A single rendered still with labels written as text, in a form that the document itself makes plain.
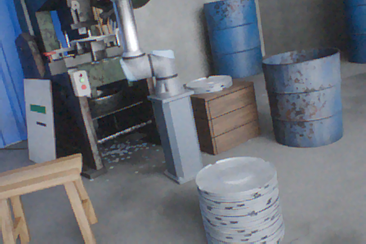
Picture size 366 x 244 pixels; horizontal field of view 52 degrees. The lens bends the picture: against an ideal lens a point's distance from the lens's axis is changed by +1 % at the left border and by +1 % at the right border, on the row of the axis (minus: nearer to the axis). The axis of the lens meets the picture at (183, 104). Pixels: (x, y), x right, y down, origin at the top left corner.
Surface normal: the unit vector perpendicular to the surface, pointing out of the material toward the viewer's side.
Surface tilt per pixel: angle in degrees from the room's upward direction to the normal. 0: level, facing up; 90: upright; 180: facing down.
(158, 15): 90
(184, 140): 90
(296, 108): 92
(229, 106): 90
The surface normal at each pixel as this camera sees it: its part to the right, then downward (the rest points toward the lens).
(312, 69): -0.01, 0.28
